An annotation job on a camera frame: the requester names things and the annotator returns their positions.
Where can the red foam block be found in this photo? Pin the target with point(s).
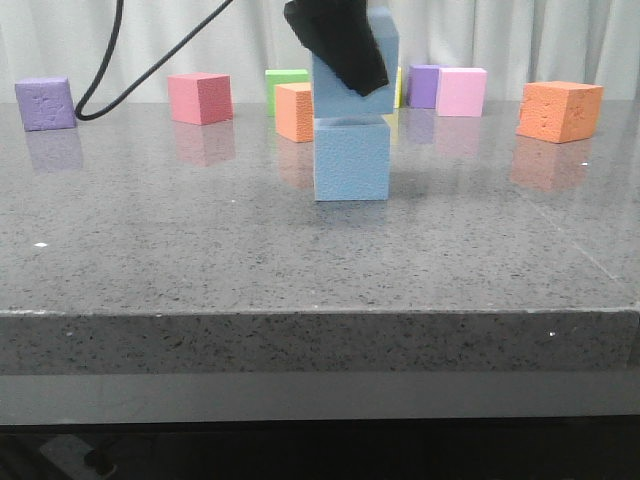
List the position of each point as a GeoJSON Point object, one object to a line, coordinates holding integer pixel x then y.
{"type": "Point", "coordinates": [200, 98]}

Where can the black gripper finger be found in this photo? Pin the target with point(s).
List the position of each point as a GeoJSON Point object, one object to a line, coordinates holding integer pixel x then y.
{"type": "Point", "coordinates": [338, 32]}

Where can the orange foam block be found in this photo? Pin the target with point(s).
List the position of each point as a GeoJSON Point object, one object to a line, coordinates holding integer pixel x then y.
{"type": "Point", "coordinates": [559, 111]}
{"type": "Point", "coordinates": [294, 112]}

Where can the purple foam block right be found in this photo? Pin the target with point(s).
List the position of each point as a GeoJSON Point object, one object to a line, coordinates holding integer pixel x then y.
{"type": "Point", "coordinates": [422, 86]}

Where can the orange foam block centre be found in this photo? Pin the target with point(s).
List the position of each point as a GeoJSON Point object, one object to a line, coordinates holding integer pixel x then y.
{"type": "Point", "coordinates": [294, 112]}

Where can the green foam block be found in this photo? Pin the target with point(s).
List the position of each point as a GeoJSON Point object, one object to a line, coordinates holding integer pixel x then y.
{"type": "Point", "coordinates": [274, 77]}

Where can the pink foam block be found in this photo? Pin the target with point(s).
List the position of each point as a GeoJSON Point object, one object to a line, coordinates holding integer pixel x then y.
{"type": "Point", "coordinates": [461, 92]}

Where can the purple foam block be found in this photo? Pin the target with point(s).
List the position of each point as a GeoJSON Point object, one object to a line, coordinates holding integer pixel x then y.
{"type": "Point", "coordinates": [45, 103]}
{"type": "Point", "coordinates": [422, 86]}

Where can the purple foam block left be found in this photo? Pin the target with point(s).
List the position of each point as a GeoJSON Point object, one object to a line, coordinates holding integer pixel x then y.
{"type": "Point", "coordinates": [45, 103]}

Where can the orange foam block right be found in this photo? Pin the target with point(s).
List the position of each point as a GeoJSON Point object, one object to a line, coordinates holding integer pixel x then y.
{"type": "Point", "coordinates": [559, 111]}

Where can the yellow foam block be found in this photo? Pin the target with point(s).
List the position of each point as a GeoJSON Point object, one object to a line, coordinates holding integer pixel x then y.
{"type": "Point", "coordinates": [398, 88]}

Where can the blue foam block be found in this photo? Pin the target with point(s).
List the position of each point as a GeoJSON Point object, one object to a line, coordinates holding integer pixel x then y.
{"type": "Point", "coordinates": [332, 98]}
{"type": "Point", "coordinates": [351, 158]}

